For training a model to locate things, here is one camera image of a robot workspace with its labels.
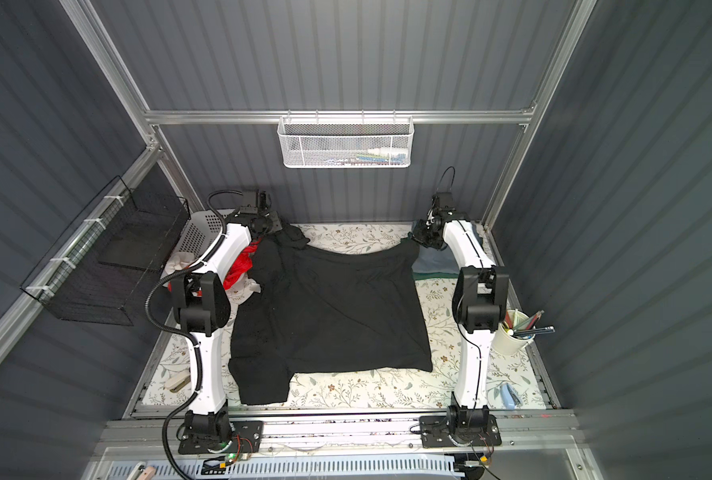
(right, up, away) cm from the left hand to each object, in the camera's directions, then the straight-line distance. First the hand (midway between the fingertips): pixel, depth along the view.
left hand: (273, 220), depth 101 cm
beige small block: (-19, -47, -21) cm, 55 cm away
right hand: (+50, -6, -1) cm, 50 cm away
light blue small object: (+69, -49, -24) cm, 88 cm away
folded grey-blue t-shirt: (+57, -14, +4) cm, 59 cm away
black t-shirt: (+13, -30, -5) cm, 33 cm away
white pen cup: (+70, -35, -23) cm, 81 cm away
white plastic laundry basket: (-32, -3, +13) cm, 34 cm away
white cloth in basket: (-29, -13, -5) cm, 33 cm away
